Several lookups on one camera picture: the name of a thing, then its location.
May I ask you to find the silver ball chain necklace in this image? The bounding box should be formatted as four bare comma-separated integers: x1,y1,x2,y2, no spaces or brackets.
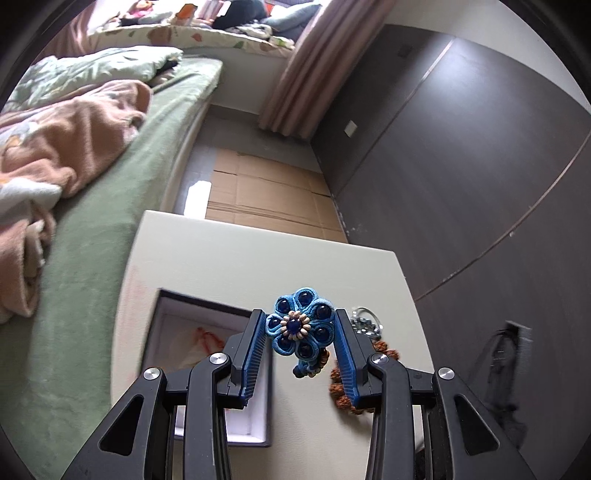
348,305,385,342

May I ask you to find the brown rudraksha bead bracelet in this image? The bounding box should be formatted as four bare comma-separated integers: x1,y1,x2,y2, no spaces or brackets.
327,338,401,415

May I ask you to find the blue flower knot bracelet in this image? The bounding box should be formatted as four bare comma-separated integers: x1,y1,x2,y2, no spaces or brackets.
264,286,337,380

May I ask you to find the black jewelry box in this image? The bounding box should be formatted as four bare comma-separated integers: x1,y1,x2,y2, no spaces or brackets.
140,289,273,448

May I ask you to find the white side table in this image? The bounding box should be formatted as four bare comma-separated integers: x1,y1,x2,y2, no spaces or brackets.
111,210,433,479

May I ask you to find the black power strip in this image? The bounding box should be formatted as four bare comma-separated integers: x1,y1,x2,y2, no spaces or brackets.
469,320,533,450

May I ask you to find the flattened cardboard sheet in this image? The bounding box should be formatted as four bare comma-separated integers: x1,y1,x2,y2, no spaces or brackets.
205,149,348,243

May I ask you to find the green bed mattress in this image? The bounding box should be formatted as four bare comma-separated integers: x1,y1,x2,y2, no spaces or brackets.
1,56,222,479

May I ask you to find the pink fleece blanket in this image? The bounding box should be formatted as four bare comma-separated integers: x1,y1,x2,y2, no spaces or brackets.
1,80,152,322

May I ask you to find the right pink curtain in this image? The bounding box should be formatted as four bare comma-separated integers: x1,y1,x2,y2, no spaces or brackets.
259,0,396,140

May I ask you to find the patterned window seat cushion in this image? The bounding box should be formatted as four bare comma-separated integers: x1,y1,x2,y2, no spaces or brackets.
88,25,294,58

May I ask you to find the light green quilt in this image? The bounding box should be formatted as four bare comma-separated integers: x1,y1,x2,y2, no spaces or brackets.
2,45,183,113

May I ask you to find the grey pillow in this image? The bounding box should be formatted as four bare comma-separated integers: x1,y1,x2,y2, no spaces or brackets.
260,2,322,42

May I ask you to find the black backpack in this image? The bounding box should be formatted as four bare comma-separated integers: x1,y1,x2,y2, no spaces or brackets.
212,0,269,30

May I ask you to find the white wall socket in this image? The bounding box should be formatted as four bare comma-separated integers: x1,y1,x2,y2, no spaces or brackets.
344,120,358,138

